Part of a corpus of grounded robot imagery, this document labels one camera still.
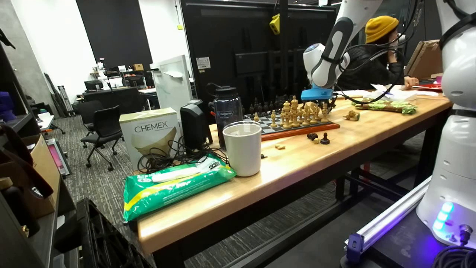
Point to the black office chair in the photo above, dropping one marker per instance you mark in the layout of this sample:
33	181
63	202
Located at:
104	132

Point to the green plastic bag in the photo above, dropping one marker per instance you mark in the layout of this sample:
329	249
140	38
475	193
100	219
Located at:
173	187

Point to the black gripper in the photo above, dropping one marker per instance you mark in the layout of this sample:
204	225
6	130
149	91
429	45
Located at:
327	102

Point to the white board panel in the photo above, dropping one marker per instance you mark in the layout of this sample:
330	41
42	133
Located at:
171	82

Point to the black plastic crate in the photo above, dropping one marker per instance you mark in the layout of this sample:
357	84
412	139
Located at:
104	239

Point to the pink flat object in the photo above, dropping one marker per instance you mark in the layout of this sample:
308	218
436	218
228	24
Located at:
58	157

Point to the small light wooden chip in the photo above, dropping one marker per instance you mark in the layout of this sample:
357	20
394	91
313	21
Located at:
280	146

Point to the dark office desk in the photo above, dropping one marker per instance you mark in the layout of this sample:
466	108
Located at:
119	97

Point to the white Chemex filter box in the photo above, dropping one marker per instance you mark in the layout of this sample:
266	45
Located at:
149	135

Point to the aluminium rail with blue bracket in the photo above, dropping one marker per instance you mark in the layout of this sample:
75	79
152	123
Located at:
387	218

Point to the dark transparent jar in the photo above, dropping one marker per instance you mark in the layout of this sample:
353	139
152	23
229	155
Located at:
226	112

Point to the yellow hanging tag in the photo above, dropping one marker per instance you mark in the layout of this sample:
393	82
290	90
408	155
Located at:
275	24

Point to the white paper sign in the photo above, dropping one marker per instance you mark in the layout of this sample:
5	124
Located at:
202	63

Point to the black coffee grinder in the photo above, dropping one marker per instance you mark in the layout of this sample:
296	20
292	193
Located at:
194	127

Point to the white paper cup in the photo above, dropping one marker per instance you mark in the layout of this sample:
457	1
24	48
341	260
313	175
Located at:
243	149

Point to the chess board with red frame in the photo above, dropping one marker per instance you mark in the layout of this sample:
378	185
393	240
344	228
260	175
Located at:
298	132

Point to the black chess piece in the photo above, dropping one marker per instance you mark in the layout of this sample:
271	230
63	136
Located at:
313	135
324	141

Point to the brown cardboard box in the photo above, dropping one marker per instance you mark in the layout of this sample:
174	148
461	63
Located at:
45	173

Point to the brown wooden board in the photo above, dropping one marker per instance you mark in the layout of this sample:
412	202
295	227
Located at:
426	57

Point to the light wooden chess piece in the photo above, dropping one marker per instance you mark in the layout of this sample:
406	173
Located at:
295	111
286	114
353	115
324	114
272	120
256	118
314	114
305	115

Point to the white tray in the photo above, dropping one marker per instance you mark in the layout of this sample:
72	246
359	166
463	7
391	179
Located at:
403	93

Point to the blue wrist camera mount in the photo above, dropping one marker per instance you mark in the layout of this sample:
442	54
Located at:
315	94

